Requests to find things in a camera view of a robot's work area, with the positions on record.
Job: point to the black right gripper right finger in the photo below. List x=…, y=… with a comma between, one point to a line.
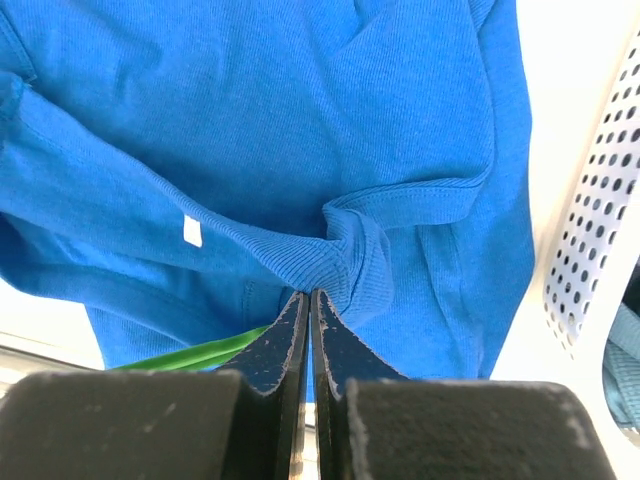
x=374, y=423

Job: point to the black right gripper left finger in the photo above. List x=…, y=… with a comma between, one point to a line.
x=244, y=420

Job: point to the blue tank top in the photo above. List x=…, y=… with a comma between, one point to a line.
x=180, y=168

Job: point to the light blue garment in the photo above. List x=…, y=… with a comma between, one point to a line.
x=621, y=369

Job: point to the white laundry basket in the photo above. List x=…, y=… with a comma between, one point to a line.
x=594, y=208

